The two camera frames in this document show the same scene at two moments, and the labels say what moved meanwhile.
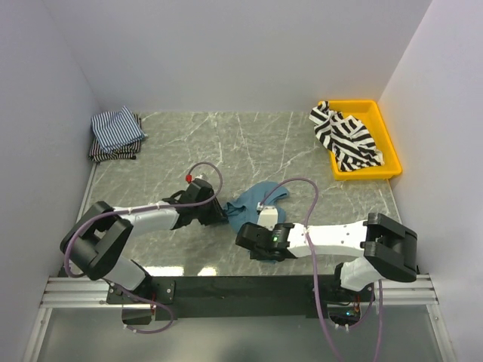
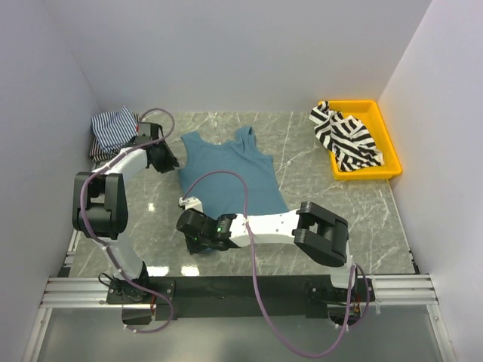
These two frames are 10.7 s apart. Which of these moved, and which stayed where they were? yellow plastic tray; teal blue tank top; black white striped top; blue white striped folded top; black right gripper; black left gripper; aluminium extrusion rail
Moved: teal blue tank top; black right gripper; black left gripper
Stayed: yellow plastic tray; blue white striped folded top; aluminium extrusion rail; black white striped top
